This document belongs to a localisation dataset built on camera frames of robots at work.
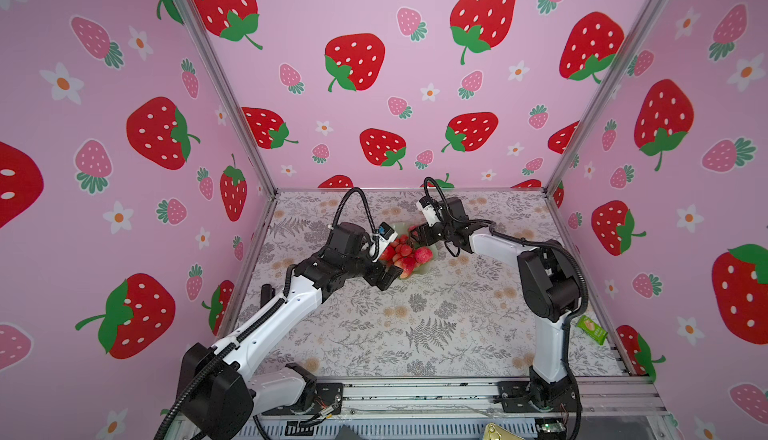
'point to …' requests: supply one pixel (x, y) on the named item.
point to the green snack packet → (593, 329)
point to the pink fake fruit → (423, 255)
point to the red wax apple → (408, 265)
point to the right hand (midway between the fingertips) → (415, 228)
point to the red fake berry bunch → (401, 252)
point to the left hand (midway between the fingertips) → (389, 257)
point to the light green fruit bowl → (425, 268)
